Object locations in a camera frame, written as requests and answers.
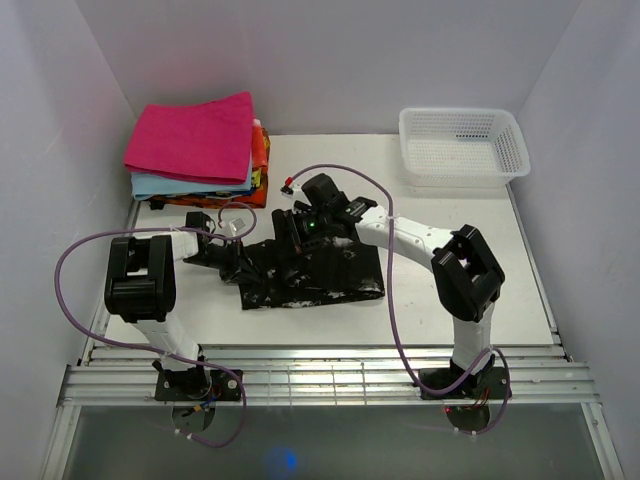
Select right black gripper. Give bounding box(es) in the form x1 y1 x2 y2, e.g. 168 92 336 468
277 208 331 261

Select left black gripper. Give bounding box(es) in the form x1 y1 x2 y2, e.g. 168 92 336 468
183 238 262 285

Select black white patterned trousers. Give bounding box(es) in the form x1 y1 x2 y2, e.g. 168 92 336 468
219 236 386 312

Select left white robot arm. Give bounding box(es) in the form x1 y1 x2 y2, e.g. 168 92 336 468
104 212 259 401

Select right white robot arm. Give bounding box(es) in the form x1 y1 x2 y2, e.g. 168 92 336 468
280 173 505 398

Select folded orange patterned cloth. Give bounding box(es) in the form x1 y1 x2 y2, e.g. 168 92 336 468
146 119 271 210

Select folded pink cloth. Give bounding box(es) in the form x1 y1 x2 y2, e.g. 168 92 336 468
124 91 254 185

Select folded light blue cloth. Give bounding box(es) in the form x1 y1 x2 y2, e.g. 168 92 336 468
131 166 252 200

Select white plastic basket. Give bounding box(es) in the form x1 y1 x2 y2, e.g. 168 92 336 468
398 107 531 188

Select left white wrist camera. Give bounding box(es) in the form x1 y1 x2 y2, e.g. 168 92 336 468
227 218 246 237

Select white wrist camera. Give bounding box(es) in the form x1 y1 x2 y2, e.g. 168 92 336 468
280 177 308 203
227 218 246 237

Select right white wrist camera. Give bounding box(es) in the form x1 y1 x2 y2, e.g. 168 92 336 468
280 177 308 203

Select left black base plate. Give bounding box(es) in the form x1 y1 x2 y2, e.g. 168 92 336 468
154 366 243 402

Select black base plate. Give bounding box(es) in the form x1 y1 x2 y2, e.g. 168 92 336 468
154 366 243 402
419 367 512 400

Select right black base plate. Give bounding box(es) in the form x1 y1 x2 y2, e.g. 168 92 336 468
419 367 512 400

